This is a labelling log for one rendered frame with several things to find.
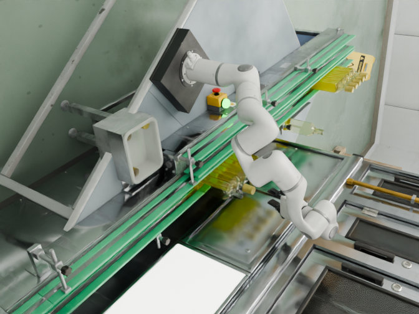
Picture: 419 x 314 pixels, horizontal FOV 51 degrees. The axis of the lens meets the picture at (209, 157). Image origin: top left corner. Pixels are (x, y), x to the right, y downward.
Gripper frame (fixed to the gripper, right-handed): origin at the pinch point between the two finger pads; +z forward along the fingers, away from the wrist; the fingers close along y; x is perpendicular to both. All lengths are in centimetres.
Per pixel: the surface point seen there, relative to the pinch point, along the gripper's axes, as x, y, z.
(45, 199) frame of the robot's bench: 69, 4, 59
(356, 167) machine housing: -57, -13, 0
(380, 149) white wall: -527, -303, 244
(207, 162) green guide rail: 7.6, 6.4, 30.6
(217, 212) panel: 12.0, -12.6, 20.7
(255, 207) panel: -1.6, -12.5, 11.6
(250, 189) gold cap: 3.8, 1.1, 9.0
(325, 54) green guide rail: -110, 16, 62
